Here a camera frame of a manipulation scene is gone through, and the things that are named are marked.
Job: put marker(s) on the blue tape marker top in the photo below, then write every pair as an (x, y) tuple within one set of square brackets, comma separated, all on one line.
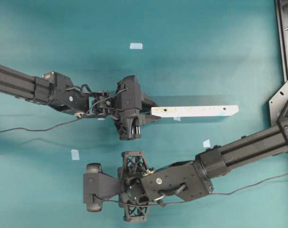
[(137, 46)]

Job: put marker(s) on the white particle wooden board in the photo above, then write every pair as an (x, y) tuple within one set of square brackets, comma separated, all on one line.
[(194, 111)]

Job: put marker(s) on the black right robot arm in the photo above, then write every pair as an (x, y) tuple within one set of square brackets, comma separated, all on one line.
[(190, 180)]

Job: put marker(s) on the blue tape marker lower-left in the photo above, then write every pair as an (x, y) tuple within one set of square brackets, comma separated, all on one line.
[(75, 155)]

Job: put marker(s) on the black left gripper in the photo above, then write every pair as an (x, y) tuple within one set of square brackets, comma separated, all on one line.
[(125, 119)]

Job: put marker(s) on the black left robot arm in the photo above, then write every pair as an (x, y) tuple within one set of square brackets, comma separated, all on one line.
[(58, 92)]

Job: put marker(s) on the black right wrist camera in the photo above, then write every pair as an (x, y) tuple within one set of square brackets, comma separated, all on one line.
[(98, 186)]

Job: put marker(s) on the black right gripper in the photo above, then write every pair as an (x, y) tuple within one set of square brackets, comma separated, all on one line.
[(133, 200)]

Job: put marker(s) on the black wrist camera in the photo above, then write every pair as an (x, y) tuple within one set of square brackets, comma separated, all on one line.
[(129, 100), (98, 186)]

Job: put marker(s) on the blue tape marker right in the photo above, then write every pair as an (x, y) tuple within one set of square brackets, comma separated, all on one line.
[(206, 143)]

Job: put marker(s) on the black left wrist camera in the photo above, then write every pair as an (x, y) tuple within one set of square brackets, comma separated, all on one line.
[(129, 100)]

